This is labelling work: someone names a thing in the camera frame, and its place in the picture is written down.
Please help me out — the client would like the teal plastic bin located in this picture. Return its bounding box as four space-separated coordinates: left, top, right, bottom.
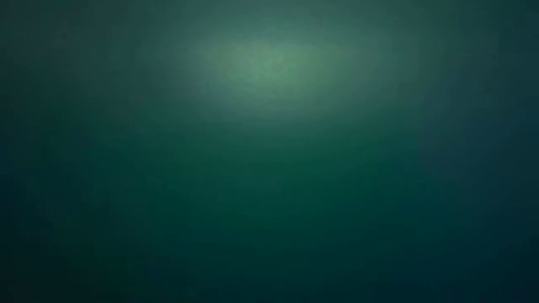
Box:
0 0 539 303

